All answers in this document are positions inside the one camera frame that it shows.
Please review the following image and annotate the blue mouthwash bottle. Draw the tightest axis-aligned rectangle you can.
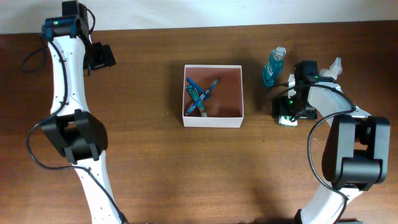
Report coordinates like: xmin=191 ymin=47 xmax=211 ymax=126
xmin=262 ymin=46 xmax=287 ymax=89

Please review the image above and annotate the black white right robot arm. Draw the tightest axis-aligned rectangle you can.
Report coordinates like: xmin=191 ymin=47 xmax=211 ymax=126
xmin=272 ymin=58 xmax=391 ymax=223

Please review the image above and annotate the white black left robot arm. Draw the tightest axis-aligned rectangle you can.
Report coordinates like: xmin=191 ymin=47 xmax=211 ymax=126
xmin=40 ymin=1 xmax=127 ymax=223

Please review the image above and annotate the teal white toothpaste tube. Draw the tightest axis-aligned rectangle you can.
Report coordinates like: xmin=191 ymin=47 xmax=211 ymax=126
xmin=185 ymin=85 xmax=207 ymax=117

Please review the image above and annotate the white cardboard box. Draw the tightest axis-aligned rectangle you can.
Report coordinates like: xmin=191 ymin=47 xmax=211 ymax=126
xmin=182 ymin=65 xmax=244 ymax=128

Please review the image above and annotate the blue disposable razor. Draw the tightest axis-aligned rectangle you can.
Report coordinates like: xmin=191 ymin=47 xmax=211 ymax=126
xmin=186 ymin=78 xmax=213 ymax=101

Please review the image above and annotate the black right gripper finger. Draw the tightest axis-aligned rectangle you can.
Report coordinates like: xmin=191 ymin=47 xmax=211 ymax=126
xmin=298 ymin=106 xmax=317 ymax=120
xmin=272 ymin=96 xmax=284 ymax=119

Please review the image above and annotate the clear purple foam soap bottle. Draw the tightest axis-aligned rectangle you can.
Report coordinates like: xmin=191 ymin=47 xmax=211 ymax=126
xmin=319 ymin=57 xmax=343 ymax=80

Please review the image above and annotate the green Dettol soap bar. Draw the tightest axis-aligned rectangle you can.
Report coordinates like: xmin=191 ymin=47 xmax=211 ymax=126
xmin=279 ymin=116 xmax=298 ymax=127

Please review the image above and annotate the blue white toothbrush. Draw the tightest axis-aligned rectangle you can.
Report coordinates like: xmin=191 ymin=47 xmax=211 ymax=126
xmin=185 ymin=78 xmax=220 ymax=117

